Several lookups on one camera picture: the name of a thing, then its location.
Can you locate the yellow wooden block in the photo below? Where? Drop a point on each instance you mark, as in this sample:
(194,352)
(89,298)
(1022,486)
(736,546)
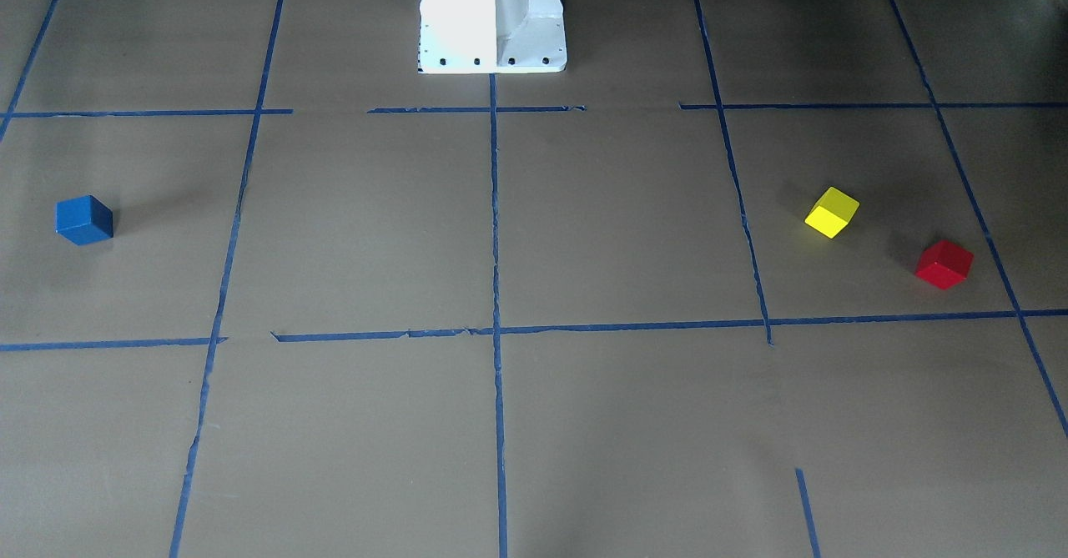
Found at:
(832,212)

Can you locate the red wooden block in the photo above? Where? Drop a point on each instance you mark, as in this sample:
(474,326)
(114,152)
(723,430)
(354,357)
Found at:
(944,264)

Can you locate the blue wooden block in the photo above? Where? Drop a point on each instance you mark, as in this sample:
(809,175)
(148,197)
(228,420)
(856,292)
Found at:
(83,220)

